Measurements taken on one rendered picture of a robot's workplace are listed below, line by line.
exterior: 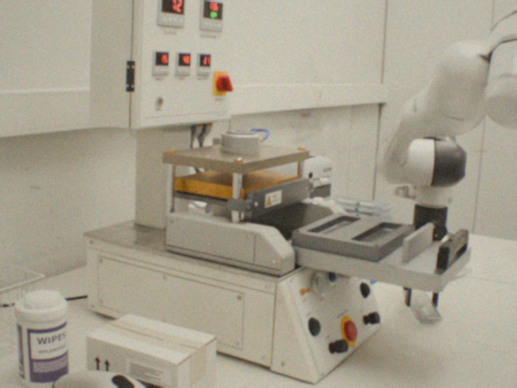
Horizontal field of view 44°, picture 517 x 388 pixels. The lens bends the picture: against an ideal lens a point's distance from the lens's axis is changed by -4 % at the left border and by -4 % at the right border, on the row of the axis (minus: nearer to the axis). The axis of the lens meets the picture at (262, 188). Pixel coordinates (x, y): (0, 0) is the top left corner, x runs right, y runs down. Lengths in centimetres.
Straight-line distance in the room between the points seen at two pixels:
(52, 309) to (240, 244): 34
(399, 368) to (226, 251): 39
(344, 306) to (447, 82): 49
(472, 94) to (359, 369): 53
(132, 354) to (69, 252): 72
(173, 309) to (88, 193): 58
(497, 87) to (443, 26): 273
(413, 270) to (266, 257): 25
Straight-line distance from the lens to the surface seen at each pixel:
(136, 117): 126
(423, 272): 108
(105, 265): 137
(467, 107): 110
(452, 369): 128
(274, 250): 112
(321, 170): 233
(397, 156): 129
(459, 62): 106
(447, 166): 134
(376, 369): 124
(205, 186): 125
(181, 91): 136
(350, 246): 113
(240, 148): 128
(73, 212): 173
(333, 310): 125
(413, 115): 119
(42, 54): 161
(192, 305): 124
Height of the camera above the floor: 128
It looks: 11 degrees down
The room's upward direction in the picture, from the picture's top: 3 degrees clockwise
